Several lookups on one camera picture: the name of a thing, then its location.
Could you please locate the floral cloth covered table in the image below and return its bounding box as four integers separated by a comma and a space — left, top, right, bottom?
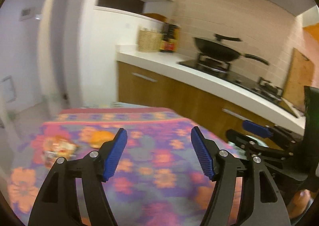
7, 107, 244, 226

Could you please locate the black gas stove top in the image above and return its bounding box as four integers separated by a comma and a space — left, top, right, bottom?
178, 53, 297, 118

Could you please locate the white countertop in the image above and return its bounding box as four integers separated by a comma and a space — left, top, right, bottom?
116, 45, 305, 135

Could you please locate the bamboo cutting board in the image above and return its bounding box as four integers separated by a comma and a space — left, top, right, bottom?
283, 48, 315, 112

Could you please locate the black wok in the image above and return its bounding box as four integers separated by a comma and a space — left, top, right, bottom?
194, 34, 270, 66

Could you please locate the wooden kitchen cabinet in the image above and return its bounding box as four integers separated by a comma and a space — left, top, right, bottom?
117, 61, 303, 152

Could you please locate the dark soy sauce bottle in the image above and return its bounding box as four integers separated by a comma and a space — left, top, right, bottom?
159, 23, 170, 52

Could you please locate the red label sauce bottle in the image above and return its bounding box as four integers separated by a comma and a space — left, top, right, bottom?
168, 24, 180, 52

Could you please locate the beige utensil basket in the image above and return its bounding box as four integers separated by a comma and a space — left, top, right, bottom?
137, 28, 162, 52

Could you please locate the orange snack wrapper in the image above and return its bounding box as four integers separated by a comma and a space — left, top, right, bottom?
42, 135, 79, 169

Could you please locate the person right hand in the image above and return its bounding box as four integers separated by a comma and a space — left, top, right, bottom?
287, 189, 311, 219

